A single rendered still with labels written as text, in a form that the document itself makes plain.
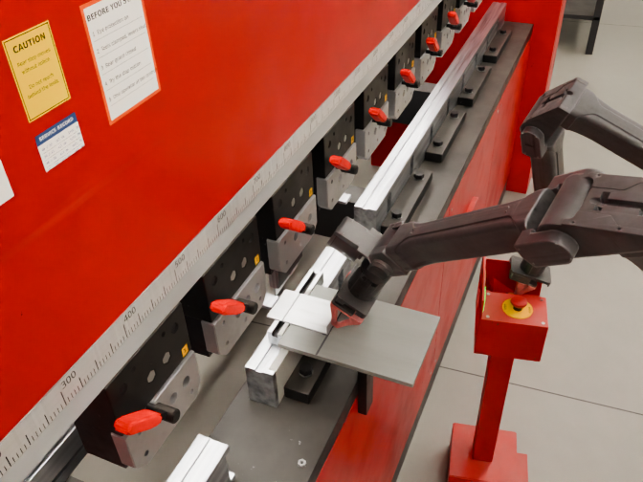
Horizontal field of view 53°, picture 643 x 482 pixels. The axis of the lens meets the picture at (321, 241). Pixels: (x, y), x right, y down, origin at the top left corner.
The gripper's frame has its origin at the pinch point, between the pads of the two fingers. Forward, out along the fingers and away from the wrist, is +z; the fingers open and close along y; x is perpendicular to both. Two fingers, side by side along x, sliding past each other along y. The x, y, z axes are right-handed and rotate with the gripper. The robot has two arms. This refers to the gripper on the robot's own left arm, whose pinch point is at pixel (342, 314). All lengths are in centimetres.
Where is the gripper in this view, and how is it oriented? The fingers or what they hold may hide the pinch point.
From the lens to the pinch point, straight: 125.9
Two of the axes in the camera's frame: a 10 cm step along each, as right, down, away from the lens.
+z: -3.9, 6.0, 7.0
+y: -4.1, 5.7, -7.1
